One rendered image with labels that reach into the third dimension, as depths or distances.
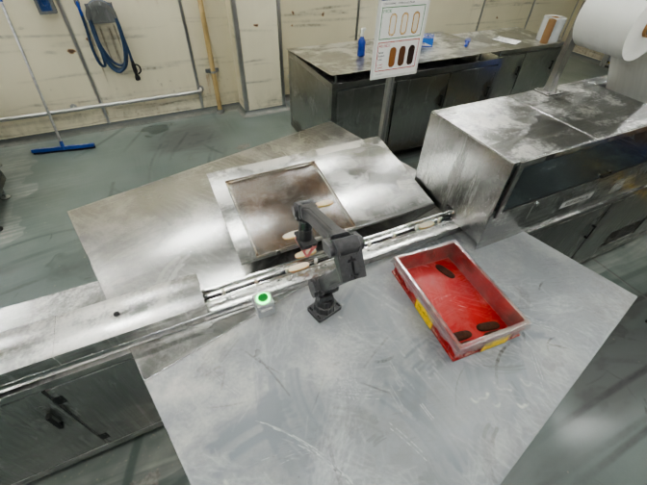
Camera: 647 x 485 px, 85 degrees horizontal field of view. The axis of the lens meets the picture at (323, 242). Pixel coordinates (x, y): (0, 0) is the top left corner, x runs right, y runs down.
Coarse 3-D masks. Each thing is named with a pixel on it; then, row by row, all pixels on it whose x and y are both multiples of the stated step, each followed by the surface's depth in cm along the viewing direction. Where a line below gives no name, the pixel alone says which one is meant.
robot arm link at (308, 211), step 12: (300, 204) 131; (312, 204) 129; (300, 216) 132; (312, 216) 120; (324, 216) 118; (324, 228) 110; (336, 228) 108; (324, 240) 103; (360, 240) 102; (324, 252) 104
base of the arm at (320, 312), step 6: (330, 300) 138; (336, 300) 146; (312, 306) 144; (318, 306) 139; (324, 306) 138; (330, 306) 139; (336, 306) 144; (312, 312) 142; (318, 312) 141; (324, 312) 139; (330, 312) 141; (336, 312) 144; (318, 318) 141; (324, 318) 140
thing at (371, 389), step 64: (512, 256) 169; (256, 320) 140; (384, 320) 141; (576, 320) 144; (192, 384) 121; (256, 384) 122; (320, 384) 122; (384, 384) 123; (448, 384) 123; (512, 384) 124; (192, 448) 107; (256, 448) 107; (320, 448) 108; (384, 448) 108; (448, 448) 109; (512, 448) 109
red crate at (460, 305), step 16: (416, 272) 160; (432, 272) 160; (432, 288) 153; (448, 288) 154; (464, 288) 154; (432, 304) 147; (448, 304) 147; (464, 304) 148; (480, 304) 148; (448, 320) 142; (464, 320) 142; (480, 320) 142; (496, 320) 142; (480, 336) 137; (448, 352) 130
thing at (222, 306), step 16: (448, 224) 178; (400, 240) 169; (416, 240) 169; (432, 240) 174; (368, 256) 161; (384, 256) 165; (304, 272) 153; (320, 272) 153; (256, 288) 146; (272, 288) 146; (288, 288) 148; (208, 304) 140; (224, 304) 140; (240, 304) 141; (192, 320) 135; (144, 336) 129; (160, 336) 133; (96, 352) 124; (112, 352) 127; (64, 368) 122; (16, 384) 117
